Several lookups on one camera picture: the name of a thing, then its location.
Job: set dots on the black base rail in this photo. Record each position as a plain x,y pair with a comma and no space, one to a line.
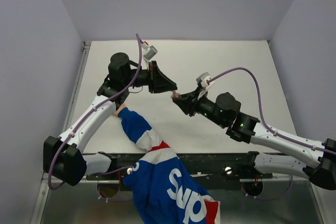
208,169

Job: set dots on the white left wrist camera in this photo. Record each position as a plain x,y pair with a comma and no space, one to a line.
149,51

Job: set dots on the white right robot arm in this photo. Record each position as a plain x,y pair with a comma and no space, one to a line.
302,157

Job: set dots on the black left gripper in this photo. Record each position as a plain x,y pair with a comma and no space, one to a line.
157,81

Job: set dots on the mannequin hand painted nails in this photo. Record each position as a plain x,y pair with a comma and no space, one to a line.
117,111

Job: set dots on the glitter nail polish bottle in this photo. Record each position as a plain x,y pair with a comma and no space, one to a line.
176,97

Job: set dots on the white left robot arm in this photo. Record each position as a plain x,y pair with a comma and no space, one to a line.
63,156

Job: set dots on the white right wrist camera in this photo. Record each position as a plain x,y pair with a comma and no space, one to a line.
203,84

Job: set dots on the blue white red sleeve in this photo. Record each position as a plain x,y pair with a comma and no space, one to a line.
163,190

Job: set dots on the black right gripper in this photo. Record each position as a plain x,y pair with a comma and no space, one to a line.
185,103

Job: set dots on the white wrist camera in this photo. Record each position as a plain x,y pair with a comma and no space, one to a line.
203,84
149,51

